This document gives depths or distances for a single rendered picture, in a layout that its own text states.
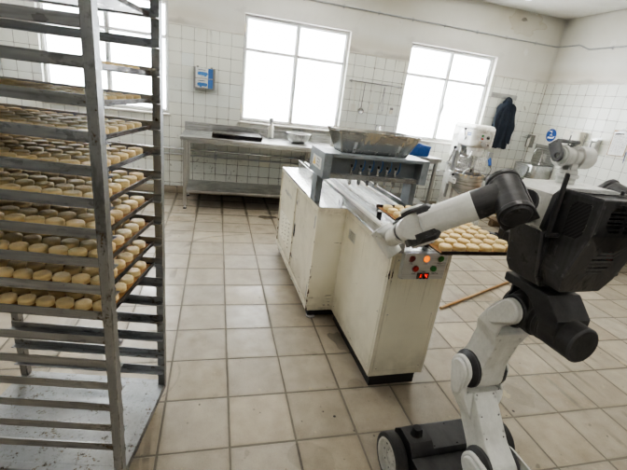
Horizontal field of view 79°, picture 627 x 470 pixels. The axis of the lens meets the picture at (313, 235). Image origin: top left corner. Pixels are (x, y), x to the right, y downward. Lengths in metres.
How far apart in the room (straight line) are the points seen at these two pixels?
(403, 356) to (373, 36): 4.56
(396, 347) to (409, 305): 0.26
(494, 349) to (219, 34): 4.82
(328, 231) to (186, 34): 3.67
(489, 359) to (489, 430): 0.28
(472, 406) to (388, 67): 4.95
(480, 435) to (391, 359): 0.71
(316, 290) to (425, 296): 0.85
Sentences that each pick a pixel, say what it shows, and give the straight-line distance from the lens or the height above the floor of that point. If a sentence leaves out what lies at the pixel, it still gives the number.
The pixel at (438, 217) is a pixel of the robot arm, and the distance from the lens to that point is 1.21.
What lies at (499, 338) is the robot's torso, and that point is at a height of 0.78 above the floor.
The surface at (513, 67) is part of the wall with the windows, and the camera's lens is 7.01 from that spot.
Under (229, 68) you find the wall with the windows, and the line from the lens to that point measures 5.48.
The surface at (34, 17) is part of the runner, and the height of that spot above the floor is 1.58.
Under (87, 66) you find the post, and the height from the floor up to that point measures 1.49.
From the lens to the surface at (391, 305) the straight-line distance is 2.04.
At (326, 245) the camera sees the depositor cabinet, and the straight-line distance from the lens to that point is 2.53.
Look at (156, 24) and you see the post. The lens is 1.55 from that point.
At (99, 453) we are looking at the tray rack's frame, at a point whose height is 0.15.
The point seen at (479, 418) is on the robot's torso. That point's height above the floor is 0.44.
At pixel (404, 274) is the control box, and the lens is 1.94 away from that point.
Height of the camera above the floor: 1.49
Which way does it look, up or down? 20 degrees down
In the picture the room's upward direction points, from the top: 7 degrees clockwise
